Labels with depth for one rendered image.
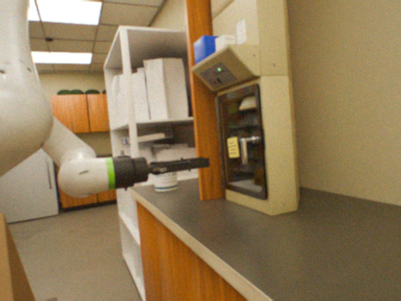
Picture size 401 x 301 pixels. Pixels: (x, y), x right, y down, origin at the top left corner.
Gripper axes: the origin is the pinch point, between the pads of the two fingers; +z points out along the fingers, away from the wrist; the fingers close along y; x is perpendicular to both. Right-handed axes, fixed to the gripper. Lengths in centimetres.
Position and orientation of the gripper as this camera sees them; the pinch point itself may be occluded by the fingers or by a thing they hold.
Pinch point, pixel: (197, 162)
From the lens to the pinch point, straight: 93.2
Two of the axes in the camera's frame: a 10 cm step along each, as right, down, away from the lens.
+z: 9.2, -0.9, 3.9
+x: 0.8, 10.0, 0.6
